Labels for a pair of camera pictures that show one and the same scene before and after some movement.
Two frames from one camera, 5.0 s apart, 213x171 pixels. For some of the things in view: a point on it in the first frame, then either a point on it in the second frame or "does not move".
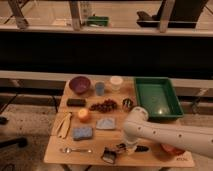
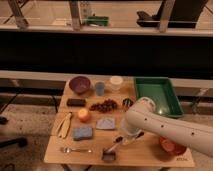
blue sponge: (82, 133) does not move
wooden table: (89, 129) does not move
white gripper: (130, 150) to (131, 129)
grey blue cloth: (106, 123) does not move
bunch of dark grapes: (107, 106) does not move
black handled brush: (138, 148) to (119, 139)
